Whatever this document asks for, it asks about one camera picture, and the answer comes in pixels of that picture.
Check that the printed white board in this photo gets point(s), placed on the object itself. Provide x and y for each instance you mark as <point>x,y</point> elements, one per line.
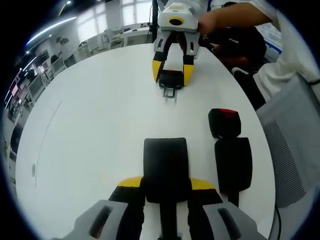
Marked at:
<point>272,37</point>

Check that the row of office desks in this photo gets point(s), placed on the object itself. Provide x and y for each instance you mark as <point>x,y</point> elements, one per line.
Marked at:
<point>37,82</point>

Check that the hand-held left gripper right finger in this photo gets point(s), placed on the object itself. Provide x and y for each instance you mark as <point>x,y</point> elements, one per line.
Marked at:
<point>225,220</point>

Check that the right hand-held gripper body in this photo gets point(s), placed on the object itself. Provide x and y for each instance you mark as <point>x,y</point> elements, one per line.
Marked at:
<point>187,15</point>

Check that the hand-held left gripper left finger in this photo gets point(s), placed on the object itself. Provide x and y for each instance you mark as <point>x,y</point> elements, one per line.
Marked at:
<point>102,217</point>

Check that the person's right forearm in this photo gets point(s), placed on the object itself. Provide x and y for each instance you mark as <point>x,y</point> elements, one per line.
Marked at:
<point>240,15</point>

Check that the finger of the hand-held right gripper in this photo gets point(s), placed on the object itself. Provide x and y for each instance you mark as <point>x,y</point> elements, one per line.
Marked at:
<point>157,70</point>
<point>189,72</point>

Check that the person's body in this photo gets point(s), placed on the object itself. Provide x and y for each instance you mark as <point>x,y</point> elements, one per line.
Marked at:
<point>290,50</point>

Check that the black pole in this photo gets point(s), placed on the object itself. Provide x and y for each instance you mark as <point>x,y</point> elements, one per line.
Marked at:
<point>154,20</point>

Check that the grey mesh office chair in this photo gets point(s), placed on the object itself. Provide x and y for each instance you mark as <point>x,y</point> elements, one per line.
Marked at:
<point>287,150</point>

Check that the white office desk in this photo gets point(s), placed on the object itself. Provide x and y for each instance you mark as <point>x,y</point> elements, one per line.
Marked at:
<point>135,32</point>

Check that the dark office chair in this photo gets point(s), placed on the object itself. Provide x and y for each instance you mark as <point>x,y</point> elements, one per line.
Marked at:
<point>247,45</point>

